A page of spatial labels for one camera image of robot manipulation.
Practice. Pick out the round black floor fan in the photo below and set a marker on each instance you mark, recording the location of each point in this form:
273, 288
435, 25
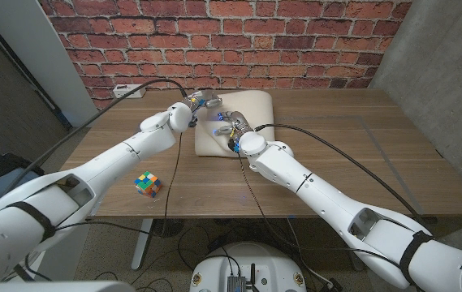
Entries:
167, 229

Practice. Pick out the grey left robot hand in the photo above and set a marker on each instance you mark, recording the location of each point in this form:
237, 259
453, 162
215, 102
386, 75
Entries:
204, 99

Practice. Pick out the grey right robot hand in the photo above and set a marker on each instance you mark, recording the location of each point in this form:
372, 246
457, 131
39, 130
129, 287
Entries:
234, 123

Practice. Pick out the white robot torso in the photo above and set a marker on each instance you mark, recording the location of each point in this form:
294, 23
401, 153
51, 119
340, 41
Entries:
255, 259

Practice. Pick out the cream memory foam sheet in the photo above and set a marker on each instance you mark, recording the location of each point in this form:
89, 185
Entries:
251, 109

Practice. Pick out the printed brick backdrop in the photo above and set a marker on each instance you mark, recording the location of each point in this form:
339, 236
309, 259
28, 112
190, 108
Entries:
222, 40

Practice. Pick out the white table leg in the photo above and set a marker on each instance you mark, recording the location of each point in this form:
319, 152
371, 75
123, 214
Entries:
142, 243
354, 263

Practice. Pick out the white power strip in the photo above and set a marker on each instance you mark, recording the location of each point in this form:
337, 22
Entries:
125, 91

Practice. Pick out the grey box on torso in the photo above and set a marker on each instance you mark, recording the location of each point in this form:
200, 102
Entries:
236, 284

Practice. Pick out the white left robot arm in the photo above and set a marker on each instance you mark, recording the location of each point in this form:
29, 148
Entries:
72, 190

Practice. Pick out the multicoloured puzzle cube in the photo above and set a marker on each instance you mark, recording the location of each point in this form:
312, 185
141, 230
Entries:
148, 184

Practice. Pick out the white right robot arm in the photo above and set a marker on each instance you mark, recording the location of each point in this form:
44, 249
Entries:
356, 211

